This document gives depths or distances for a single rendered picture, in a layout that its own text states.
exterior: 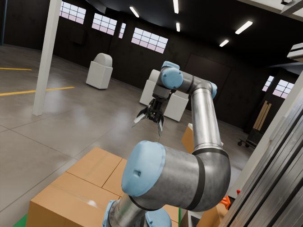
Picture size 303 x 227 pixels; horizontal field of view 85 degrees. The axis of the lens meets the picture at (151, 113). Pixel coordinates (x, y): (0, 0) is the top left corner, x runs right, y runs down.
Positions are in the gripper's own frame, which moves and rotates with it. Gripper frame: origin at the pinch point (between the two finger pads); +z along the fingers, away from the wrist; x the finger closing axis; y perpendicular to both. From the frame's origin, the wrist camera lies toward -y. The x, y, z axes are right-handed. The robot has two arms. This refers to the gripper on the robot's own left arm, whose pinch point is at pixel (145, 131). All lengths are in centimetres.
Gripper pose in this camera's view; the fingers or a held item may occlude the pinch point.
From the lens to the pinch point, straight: 84.3
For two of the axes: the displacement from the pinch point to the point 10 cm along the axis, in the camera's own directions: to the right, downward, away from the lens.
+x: 9.4, 3.2, 1.1
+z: -3.4, 9.0, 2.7
